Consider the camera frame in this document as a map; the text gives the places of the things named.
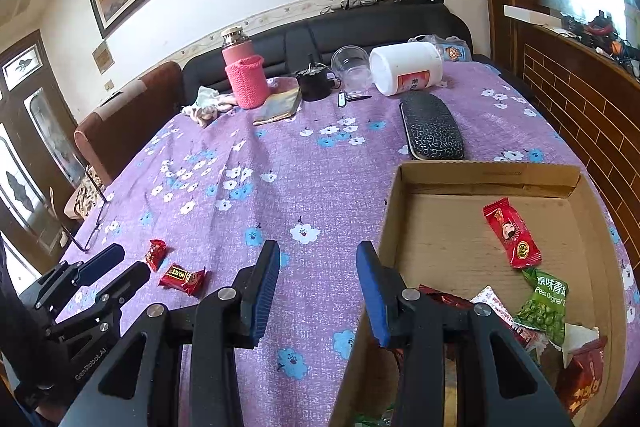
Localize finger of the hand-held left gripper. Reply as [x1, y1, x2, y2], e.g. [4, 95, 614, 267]
[64, 243, 126, 289]
[96, 261, 152, 314]

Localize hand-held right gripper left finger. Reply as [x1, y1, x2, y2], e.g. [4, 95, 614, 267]
[60, 239, 282, 427]

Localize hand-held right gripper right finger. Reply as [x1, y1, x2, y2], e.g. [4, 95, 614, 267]
[356, 241, 576, 427]

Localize small red candy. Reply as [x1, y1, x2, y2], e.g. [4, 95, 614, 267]
[145, 238, 169, 272]

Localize red black label snack packet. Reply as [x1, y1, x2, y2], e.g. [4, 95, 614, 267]
[158, 263, 207, 298]

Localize dark brown snack packet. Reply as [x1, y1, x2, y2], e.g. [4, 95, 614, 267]
[417, 284, 474, 309]

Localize cardboard box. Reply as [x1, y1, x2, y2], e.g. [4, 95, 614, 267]
[327, 161, 629, 427]

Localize small white red snack packet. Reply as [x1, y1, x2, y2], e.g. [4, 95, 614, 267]
[469, 285, 517, 329]

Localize clear green-ended snack packet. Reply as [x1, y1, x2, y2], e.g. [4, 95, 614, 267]
[351, 412, 397, 427]

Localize red figure print snack packet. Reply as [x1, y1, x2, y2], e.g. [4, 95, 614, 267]
[482, 198, 544, 269]

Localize green pea snack packet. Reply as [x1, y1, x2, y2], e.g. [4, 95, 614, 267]
[512, 267, 572, 349]

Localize green cream small snack packet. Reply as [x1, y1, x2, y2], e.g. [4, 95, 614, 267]
[561, 323, 601, 369]

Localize dark red glossy snack packet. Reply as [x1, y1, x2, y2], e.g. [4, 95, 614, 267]
[554, 336, 609, 419]

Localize patterned seat cushion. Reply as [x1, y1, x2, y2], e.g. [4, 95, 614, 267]
[63, 179, 104, 221]

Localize wooden glass door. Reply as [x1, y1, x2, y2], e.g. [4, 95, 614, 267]
[0, 29, 78, 280]

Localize purple floral tablecloth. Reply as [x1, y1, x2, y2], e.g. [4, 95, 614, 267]
[59, 57, 640, 427]

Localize brown armchair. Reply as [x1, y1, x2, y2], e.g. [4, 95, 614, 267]
[74, 61, 184, 190]

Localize black patterned glasses case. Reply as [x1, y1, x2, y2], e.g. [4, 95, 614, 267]
[398, 92, 467, 162]

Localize small notebook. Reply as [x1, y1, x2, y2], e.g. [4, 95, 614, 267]
[252, 87, 304, 126]

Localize white crumpled cloth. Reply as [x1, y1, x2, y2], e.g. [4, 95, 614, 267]
[180, 85, 239, 128]

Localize pink sleeved bottle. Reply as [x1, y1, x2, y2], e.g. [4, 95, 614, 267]
[221, 27, 271, 110]

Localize white plastic jar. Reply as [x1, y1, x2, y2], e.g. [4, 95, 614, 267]
[368, 41, 445, 97]

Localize clear plastic cup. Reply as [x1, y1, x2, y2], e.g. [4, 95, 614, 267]
[330, 45, 374, 91]

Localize black sofa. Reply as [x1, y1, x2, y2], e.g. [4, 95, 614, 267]
[181, 2, 507, 108]

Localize clear bottle cartoon label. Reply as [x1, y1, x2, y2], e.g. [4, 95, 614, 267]
[407, 34, 474, 64]

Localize wooden mirror cabinet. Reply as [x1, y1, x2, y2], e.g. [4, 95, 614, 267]
[465, 0, 640, 220]

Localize dark cloth bundle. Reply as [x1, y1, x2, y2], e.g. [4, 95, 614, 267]
[320, 0, 447, 14]

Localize white flat box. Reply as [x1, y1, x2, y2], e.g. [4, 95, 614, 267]
[503, 4, 568, 28]

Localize purple frame eyeglasses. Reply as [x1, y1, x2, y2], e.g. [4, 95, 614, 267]
[49, 169, 116, 254]

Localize small gold wall plaque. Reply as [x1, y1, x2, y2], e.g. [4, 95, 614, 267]
[92, 46, 116, 74]

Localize pile of cables and gadgets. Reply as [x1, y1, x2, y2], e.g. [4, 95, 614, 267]
[550, 9, 640, 80]

